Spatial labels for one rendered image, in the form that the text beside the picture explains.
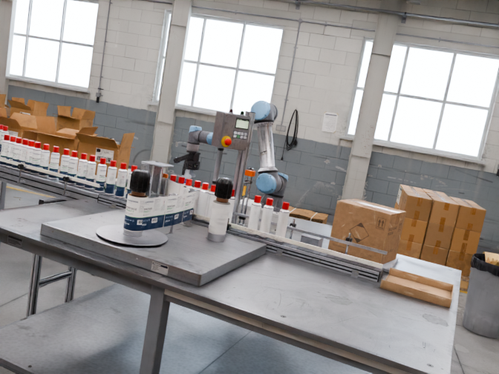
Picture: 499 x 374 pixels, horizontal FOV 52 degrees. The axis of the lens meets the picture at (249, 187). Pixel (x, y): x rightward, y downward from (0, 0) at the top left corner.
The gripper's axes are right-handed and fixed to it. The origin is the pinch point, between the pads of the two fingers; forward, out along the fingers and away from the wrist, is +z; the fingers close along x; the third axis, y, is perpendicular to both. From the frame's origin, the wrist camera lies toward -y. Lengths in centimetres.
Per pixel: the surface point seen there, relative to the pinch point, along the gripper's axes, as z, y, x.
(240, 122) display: -44, 39, -38
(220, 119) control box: -43, 29, -42
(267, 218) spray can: 2, 65, -51
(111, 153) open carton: 1, -89, 71
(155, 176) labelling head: -8, 1, -50
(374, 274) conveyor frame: 14, 122, -65
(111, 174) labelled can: -1.2, -32.8, -33.6
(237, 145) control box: -31, 40, -37
